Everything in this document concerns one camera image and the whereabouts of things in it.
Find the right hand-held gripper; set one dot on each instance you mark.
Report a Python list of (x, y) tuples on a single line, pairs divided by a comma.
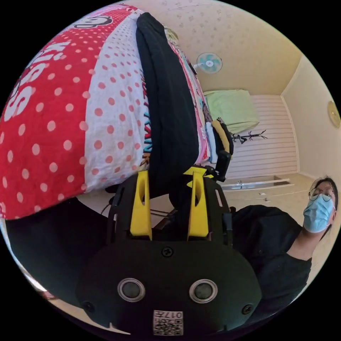
[(223, 165)]

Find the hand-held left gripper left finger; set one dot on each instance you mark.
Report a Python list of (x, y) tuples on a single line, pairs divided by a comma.
[(140, 210)]

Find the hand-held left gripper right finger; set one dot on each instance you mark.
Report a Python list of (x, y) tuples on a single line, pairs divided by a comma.
[(198, 218)]

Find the black long pants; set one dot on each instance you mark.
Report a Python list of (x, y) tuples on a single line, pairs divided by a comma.
[(167, 106)]

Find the black coat rack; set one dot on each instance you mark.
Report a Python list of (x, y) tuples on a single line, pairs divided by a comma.
[(249, 137)]

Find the green curtain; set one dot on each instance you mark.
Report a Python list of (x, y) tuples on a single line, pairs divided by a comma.
[(231, 110)]

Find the person's body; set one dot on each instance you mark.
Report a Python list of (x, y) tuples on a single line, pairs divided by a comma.
[(271, 239)]

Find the wall fan with teal blades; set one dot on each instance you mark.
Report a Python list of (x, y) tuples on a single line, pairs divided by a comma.
[(209, 62)]

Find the round wall clock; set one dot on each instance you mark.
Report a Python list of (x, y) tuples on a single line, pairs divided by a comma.
[(334, 114)]

